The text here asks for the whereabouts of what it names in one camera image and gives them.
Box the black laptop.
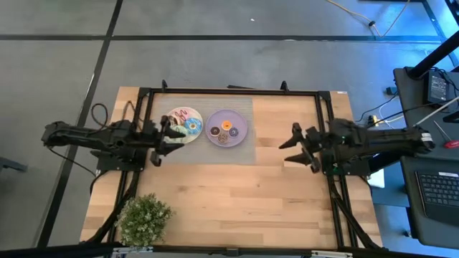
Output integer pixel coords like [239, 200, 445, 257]
[415, 171, 459, 227]

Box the black slanted pole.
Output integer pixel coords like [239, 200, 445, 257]
[407, 31, 459, 80]

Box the black side desk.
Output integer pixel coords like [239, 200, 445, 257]
[393, 66, 459, 248]

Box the black camera rig beam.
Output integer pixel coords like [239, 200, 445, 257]
[0, 242, 459, 258]

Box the red handled screwdriver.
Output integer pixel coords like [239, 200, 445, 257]
[432, 120, 459, 150]

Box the white box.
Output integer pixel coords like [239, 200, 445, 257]
[367, 168, 385, 189]

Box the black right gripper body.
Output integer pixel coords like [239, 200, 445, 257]
[303, 125, 326, 173]

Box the white round plate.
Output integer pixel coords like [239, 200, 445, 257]
[165, 106, 204, 145]

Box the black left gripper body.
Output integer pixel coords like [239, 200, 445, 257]
[145, 114, 171, 167]

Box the bushy green artificial plant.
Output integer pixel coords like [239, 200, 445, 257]
[115, 193, 173, 250]

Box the grey chair base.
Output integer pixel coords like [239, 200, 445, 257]
[0, 156, 29, 173]

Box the large blue iced donut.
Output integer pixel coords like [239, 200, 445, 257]
[183, 117, 203, 135]

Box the grey woven table mat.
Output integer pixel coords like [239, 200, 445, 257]
[148, 93, 257, 166]

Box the large pink iced donut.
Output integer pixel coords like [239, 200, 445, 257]
[174, 109, 191, 123]

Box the grey power supply box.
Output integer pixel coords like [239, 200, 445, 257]
[427, 70, 449, 105]

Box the purple round plate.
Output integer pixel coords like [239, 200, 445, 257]
[205, 109, 249, 148]

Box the large green iced donut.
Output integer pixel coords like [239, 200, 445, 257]
[168, 125, 189, 143]

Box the black aluminium table frame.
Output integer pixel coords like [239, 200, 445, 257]
[84, 79, 383, 252]

